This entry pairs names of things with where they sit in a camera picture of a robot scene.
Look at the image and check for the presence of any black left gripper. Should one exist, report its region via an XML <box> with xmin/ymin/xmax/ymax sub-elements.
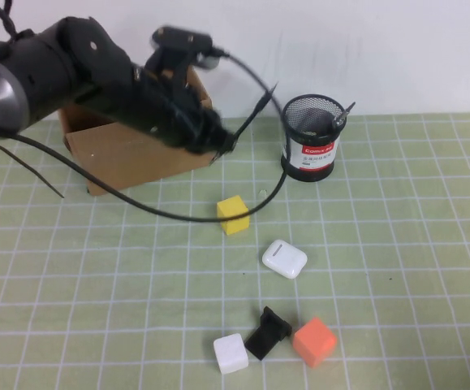
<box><xmin>131</xmin><ymin>48</ymin><xmax>238</xmax><ymax>158</ymax></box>

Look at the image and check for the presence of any orange cube block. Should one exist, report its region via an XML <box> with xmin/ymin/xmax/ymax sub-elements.
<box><xmin>292</xmin><ymin>316</ymin><xmax>338</xmax><ymax>368</ymax></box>

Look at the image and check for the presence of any thin black flexible bit shaft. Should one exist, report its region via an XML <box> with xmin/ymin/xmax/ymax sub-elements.
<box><xmin>209</xmin><ymin>80</ymin><xmax>279</xmax><ymax>166</ymax></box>

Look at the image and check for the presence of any twisted black arm cable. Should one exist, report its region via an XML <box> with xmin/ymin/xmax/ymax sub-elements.
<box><xmin>0</xmin><ymin>0</ymin><xmax>19</xmax><ymax>40</ymax></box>

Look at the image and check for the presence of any white cube block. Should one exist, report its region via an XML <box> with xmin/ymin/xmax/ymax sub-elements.
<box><xmin>213</xmin><ymin>332</ymin><xmax>249</xmax><ymax>375</ymax></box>

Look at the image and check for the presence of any black plastic bracket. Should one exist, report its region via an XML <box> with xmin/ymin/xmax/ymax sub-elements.
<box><xmin>245</xmin><ymin>305</ymin><xmax>293</xmax><ymax>361</ymax></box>

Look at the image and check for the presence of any yellow cube block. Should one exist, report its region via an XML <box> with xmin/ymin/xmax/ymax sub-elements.
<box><xmin>216</xmin><ymin>194</ymin><xmax>251</xmax><ymax>236</ymax></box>

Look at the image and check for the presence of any black mesh pen holder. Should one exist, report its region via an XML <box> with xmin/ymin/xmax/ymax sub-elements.
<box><xmin>280</xmin><ymin>93</ymin><xmax>347</xmax><ymax>184</ymax></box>

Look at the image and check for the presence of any brown cardboard box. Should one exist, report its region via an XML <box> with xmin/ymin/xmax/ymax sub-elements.
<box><xmin>58</xmin><ymin>67</ymin><xmax>215</xmax><ymax>197</ymax></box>

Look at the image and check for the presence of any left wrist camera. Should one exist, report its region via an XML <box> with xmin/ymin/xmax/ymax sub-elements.
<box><xmin>149</xmin><ymin>26</ymin><xmax>222</xmax><ymax>70</ymax></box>

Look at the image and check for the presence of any thin dark wire tail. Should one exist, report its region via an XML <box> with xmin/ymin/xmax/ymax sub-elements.
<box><xmin>0</xmin><ymin>140</ymin><xmax>65</xmax><ymax>199</ymax></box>

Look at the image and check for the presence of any green grid table mat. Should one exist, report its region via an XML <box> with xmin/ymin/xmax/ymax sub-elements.
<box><xmin>0</xmin><ymin>113</ymin><xmax>470</xmax><ymax>390</ymax></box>

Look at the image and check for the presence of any white earbuds case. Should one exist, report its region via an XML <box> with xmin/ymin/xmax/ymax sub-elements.
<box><xmin>261</xmin><ymin>238</ymin><xmax>308</xmax><ymax>280</ymax></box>

